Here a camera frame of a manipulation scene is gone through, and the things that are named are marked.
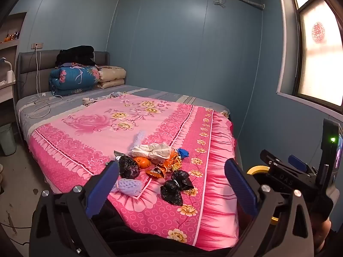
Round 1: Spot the pink floral blanket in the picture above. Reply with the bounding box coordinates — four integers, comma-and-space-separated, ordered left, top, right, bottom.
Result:
29, 94, 240, 248

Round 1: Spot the knotted black plastic bag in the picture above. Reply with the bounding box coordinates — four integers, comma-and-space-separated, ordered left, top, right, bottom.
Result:
160, 170, 195, 206
118, 155, 140, 179

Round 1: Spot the lilac foam fruit net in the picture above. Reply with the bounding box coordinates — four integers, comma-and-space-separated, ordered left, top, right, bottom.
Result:
111, 178, 142, 196
130, 130, 147, 150

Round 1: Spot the green waste bin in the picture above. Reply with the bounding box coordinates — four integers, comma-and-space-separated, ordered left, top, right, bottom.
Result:
0, 123, 17, 156

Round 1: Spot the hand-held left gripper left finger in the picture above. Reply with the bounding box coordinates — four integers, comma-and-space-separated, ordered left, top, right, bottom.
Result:
29, 161, 120, 257

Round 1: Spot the grey bedside desk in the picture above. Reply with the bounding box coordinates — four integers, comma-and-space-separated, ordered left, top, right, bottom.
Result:
0, 80, 18, 129

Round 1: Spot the white charging cable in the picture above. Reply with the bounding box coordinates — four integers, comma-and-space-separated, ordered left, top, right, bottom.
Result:
27, 45, 63, 120

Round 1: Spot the blue floral folded quilt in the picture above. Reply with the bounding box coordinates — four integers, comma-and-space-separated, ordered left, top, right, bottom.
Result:
49, 66, 101, 96

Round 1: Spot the orange snack wrapper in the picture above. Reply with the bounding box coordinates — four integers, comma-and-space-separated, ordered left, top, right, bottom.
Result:
161, 150, 184, 172

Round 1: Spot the white wall pipe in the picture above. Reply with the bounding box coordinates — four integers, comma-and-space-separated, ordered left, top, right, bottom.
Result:
226, 0, 265, 8

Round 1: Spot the small crumpled cloth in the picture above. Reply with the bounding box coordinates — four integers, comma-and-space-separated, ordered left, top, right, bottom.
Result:
102, 91, 127, 100

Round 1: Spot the black clothing pile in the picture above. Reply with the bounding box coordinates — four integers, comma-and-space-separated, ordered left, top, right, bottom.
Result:
55, 45, 96, 67

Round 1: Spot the grey padded headboard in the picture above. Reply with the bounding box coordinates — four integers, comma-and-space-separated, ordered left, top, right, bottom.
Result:
17, 49, 110, 97

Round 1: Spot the white tissue bundle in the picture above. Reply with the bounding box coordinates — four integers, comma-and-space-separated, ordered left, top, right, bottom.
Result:
145, 143, 172, 153
131, 145, 170, 160

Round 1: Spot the white desk lamp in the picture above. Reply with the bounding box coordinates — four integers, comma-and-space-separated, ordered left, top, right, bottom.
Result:
0, 57, 15, 83

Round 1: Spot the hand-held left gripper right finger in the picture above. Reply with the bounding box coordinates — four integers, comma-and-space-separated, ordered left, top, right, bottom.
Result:
224, 158, 314, 257

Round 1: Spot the person's right hand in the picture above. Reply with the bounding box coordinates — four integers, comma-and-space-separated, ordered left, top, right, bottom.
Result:
313, 218, 334, 252

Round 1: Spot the red paper window cutout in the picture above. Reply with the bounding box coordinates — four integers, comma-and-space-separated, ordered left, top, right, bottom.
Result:
311, 21, 325, 43

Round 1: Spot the wall shelf niche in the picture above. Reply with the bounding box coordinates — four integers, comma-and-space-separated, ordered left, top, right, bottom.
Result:
0, 12, 27, 51

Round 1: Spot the frosted window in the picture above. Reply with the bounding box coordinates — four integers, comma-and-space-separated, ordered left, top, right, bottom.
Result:
276, 0, 343, 113

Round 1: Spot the mandarin orange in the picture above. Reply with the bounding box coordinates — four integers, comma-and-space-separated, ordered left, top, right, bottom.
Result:
132, 157, 152, 169

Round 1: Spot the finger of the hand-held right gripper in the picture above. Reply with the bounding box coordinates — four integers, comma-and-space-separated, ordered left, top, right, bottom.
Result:
288, 155, 318, 176
260, 149, 292, 172

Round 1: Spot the brown snack wrapper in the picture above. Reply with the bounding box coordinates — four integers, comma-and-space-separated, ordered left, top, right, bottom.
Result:
146, 166, 167, 179

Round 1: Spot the beige folded quilt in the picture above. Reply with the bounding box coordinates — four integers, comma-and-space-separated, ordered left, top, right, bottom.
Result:
95, 66, 127, 89

